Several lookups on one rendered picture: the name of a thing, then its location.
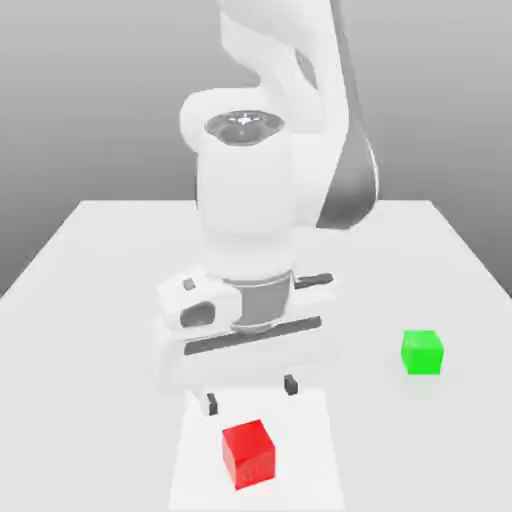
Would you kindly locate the small red cube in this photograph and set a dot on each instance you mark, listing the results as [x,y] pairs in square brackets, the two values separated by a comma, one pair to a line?
[248,454]

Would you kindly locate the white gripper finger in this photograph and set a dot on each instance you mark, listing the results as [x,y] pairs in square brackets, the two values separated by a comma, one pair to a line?
[212,404]
[290,384]

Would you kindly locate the small green cube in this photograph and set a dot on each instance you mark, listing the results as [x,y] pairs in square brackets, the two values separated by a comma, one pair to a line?
[422,352]

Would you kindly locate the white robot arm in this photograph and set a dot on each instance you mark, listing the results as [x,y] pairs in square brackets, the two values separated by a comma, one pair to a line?
[244,192]

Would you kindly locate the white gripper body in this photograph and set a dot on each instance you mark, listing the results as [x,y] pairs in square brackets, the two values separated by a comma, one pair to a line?
[248,360]

